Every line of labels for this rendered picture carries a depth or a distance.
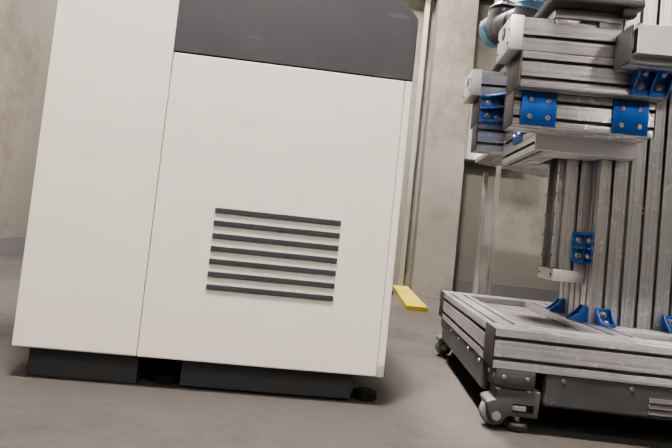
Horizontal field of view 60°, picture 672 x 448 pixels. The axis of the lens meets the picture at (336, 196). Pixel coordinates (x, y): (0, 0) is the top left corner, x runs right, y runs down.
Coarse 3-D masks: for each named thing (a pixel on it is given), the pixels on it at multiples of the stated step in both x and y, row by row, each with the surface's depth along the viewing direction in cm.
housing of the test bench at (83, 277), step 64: (64, 0) 138; (128, 0) 139; (64, 64) 137; (128, 64) 138; (64, 128) 136; (128, 128) 138; (64, 192) 136; (128, 192) 137; (64, 256) 135; (128, 256) 136; (64, 320) 134; (128, 320) 136
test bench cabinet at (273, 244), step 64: (192, 64) 140; (256, 64) 141; (192, 128) 139; (256, 128) 140; (320, 128) 142; (384, 128) 143; (192, 192) 138; (256, 192) 140; (320, 192) 141; (384, 192) 142; (192, 256) 138; (256, 256) 139; (320, 256) 140; (384, 256) 141; (192, 320) 137; (256, 320) 138; (320, 320) 139; (384, 320) 141; (192, 384) 139; (256, 384) 140; (320, 384) 142
